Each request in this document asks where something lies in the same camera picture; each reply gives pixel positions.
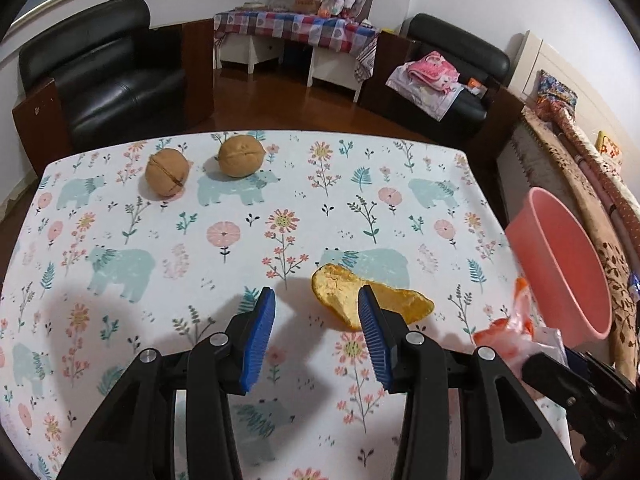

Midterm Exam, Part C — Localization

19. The floral bear tablecloth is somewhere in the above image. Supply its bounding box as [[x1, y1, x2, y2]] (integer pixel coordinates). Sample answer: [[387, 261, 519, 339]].
[[0, 130, 576, 480]]

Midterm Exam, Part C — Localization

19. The cream bed headboard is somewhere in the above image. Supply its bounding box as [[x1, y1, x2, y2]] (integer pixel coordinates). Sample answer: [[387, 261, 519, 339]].
[[507, 30, 640, 161]]

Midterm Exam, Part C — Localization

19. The hanging checkered towel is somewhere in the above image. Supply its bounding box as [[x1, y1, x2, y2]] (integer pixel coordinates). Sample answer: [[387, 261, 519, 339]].
[[353, 35, 379, 84]]

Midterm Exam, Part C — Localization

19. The yellow orange peel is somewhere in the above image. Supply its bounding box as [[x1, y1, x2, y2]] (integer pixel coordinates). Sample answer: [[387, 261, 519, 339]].
[[310, 262, 435, 332]]

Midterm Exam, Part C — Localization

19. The walnut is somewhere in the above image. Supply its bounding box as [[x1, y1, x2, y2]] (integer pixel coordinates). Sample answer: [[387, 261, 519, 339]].
[[144, 147, 190, 197], [217, 133, 266, 179]]

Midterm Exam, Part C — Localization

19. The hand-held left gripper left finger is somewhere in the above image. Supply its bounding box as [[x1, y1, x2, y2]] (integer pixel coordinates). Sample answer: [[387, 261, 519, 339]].
[[59, 286, 277, 480]]

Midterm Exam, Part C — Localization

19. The pink plastic bin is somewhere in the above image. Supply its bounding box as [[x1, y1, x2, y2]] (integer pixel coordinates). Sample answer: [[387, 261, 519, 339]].
[[503, 186, 614, 349]]

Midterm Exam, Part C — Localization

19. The checkered tablecloth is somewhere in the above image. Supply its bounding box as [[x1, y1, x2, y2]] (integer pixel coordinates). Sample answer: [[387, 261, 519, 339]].
[[213, 7, 380, 54]]

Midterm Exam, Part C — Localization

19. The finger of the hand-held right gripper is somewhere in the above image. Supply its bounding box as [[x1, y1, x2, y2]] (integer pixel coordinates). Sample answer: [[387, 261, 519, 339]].
[[520, 352, 608, 417], [567, 347, 640, 392]]

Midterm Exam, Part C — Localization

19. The small black leather armchair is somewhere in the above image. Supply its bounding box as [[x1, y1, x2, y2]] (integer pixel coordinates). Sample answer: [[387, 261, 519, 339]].
[[357, 12, 512, 144]]

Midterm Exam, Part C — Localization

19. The colourful patterned pillow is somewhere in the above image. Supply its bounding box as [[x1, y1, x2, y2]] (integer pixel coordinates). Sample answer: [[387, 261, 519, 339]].
[[534, 69, 579, 121]]

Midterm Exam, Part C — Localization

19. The orange white plastic wrapper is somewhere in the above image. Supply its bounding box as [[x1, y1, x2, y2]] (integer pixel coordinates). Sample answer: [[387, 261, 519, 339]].
[[472, 277, 569, 377]]

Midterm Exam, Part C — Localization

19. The large black leather armchair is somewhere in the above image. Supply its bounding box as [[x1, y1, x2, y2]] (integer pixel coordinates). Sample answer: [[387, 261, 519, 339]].
[[12, 0, 216, 177]]

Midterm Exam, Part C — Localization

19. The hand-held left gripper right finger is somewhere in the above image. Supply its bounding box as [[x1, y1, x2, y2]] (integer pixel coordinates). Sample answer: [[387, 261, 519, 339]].
[[357, 284, 577, 480]]

